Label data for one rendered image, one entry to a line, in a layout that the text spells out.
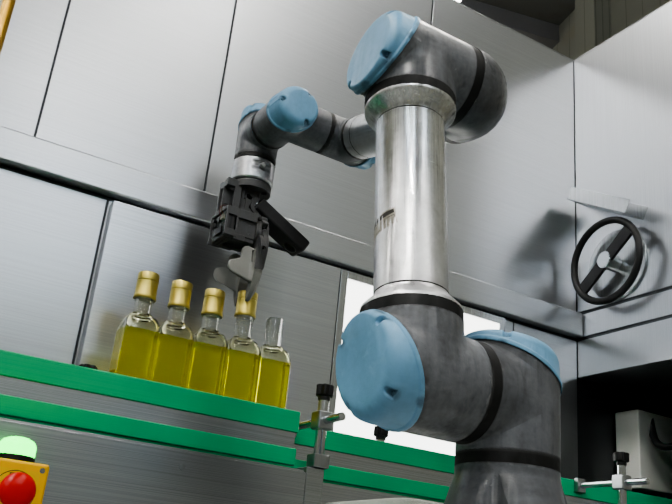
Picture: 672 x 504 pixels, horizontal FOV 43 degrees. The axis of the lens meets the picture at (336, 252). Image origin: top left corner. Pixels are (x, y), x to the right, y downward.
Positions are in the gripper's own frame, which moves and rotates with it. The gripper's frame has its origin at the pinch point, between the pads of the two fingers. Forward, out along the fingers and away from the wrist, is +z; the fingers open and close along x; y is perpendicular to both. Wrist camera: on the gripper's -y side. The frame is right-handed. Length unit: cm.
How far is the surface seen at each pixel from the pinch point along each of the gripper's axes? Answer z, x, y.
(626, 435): 5, -12, -105
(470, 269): -26, -15, -60
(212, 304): 3.2, 1.3, 6.4
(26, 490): 37, 25, 34
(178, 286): 1.5, 0.9, 12.4
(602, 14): -451, -309, -431
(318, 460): 27.1, 16.0, -8.0
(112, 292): 1.1, -12.3, 19.4
